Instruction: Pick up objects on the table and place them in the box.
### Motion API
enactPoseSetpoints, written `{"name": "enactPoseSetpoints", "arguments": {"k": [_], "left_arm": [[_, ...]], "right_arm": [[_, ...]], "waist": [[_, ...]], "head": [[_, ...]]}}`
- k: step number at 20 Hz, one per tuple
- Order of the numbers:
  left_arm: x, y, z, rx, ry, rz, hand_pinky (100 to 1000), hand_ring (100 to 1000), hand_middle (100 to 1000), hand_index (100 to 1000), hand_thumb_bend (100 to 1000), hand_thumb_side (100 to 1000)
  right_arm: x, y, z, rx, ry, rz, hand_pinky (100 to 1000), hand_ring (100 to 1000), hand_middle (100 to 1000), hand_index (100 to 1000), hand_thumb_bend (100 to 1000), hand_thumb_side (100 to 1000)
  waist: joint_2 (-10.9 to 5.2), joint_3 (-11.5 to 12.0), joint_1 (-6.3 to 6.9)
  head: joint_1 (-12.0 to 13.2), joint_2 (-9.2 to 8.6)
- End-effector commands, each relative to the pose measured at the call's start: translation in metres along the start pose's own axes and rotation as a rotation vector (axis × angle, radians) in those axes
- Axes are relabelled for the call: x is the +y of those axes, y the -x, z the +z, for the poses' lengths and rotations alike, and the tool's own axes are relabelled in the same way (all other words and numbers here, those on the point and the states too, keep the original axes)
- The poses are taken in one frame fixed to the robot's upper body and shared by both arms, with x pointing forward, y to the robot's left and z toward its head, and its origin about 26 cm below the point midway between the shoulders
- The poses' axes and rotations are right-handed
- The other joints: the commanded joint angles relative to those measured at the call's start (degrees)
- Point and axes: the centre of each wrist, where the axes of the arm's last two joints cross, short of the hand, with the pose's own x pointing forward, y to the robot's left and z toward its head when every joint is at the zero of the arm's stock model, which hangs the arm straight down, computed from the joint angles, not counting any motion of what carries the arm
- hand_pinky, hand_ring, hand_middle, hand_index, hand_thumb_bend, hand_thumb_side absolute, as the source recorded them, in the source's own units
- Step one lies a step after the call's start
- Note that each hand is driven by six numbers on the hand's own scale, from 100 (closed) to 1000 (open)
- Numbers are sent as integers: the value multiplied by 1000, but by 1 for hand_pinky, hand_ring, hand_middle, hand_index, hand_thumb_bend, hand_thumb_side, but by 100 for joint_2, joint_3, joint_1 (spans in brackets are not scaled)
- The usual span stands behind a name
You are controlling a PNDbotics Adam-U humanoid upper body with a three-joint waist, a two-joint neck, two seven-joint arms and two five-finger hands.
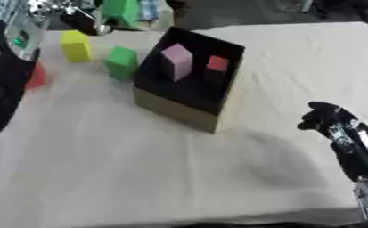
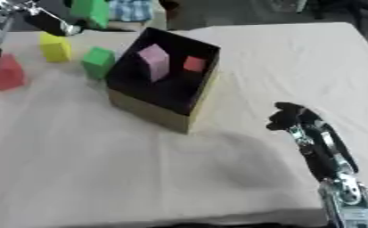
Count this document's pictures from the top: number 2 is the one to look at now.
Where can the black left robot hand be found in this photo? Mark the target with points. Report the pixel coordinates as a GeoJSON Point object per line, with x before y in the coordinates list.
{"type": "Point", "coordinates": [45, 23]}

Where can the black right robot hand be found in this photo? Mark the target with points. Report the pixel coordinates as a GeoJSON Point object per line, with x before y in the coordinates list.
{"type": "Point", "coordinates": [322, 148]}

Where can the large green block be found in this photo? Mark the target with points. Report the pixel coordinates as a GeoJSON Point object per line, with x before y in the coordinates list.
{"type": "Point", "coordinates": [91, 12]}

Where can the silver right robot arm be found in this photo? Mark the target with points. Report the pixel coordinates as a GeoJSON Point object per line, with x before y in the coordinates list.
{"type": "Point", "coordinates": [352, 207]}

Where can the cardboard box with black inside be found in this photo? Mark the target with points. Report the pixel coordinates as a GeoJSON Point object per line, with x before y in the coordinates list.
{"type": "Point", "coordinates": [160, 98]}

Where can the yellow block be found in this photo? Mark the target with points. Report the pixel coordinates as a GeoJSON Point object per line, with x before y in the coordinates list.
{"type": "Point", "coordinates": [56, 47]}

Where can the red house-shaped block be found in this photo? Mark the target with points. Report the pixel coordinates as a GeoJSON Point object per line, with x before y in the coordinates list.
{"type": "Point", "coordinates": [7, 74]}

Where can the small green block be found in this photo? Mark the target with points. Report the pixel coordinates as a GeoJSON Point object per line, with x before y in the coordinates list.
{"type": "Point", "coordinates": [97, 61]}

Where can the person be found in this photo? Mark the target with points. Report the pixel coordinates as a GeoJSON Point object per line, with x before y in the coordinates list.
{"type": "Point", "coordinates": [130, 9]}

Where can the purple block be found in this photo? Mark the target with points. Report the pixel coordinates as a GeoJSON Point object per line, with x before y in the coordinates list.
{"type": "Point", "coordinates": [155, 61]}

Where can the dark chair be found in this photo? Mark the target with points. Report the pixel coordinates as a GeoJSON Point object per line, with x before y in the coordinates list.
{"type": "Point", "coordinates": [354, 8]}

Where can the small red block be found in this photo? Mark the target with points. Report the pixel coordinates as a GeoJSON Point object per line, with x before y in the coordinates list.
{"type": "Point", "coordinates": [194, 64]}

